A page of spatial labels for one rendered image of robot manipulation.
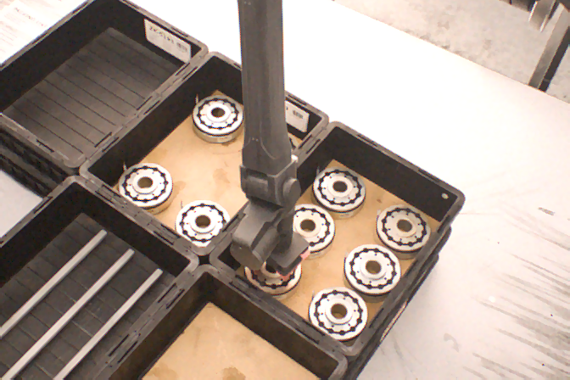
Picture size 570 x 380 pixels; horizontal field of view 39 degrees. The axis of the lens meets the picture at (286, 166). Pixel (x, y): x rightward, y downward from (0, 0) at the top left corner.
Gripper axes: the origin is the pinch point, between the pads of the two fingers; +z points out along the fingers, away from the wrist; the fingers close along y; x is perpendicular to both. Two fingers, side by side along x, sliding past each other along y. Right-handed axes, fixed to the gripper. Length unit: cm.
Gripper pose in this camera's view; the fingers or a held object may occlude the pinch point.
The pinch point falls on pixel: (273, 264)
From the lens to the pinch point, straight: 142.7
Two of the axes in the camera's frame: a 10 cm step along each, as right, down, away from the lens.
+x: 6.6, -5.9, 4.6
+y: 7.5, 5.6, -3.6
